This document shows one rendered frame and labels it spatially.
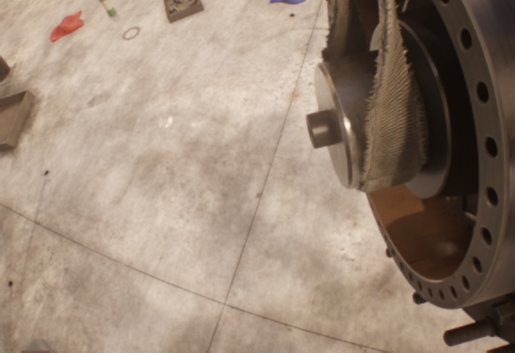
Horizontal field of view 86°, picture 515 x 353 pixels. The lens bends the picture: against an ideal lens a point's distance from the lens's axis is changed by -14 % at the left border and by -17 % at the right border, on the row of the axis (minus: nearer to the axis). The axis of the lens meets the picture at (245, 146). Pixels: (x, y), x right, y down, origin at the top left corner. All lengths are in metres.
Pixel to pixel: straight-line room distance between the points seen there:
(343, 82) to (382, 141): 0.07
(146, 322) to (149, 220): 0.40
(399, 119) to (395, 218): 0.25
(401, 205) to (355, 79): 0.25
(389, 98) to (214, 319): 1.06
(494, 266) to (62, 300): 1.49
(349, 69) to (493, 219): 0.18
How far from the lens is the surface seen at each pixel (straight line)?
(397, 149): 0.29
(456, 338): 0.40
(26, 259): 1.77
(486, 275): 0.25
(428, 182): 0.36
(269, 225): 1.22
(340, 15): 0.32
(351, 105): 0.29
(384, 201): 0.51
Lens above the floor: 1.15
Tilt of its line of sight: 56 degrees down
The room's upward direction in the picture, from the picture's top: 24 degrees counter-clockwise
